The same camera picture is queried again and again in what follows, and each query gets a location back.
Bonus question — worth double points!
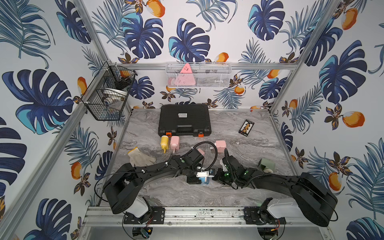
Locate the black plastic tool case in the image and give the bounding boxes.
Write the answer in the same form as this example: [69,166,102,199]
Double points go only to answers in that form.
[158,104,212,138]

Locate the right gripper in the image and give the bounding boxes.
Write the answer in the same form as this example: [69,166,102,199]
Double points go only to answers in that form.
[212,168,237,185]

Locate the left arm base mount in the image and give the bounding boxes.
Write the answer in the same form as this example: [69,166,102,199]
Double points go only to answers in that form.
[123,198,166,225]

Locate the white wire mesh basket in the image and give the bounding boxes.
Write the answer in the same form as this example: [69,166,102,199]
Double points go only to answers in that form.
[165,63,232,88]

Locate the white work glove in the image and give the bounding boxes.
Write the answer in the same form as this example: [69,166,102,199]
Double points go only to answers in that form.
[128,147,156,167]

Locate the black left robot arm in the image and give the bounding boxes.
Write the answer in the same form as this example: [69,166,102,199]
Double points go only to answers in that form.
[103,141,219,215]

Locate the black wire basket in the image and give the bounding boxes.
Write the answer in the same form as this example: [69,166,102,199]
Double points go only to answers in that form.
[81,62,138,121]

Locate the yellow pencil sharpener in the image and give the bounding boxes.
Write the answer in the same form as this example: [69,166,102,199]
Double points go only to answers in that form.
[161,136,169,154]

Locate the aluminium front rail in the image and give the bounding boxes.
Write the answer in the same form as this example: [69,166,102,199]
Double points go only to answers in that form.
[83,207,316,227]

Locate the pink triangular object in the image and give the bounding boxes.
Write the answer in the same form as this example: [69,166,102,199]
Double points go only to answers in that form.
[174,63,197,87]

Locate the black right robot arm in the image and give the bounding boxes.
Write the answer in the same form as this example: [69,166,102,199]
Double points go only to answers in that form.
[213,150,338,227]

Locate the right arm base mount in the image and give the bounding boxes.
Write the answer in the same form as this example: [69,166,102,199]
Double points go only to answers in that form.
[244,198,287,225]

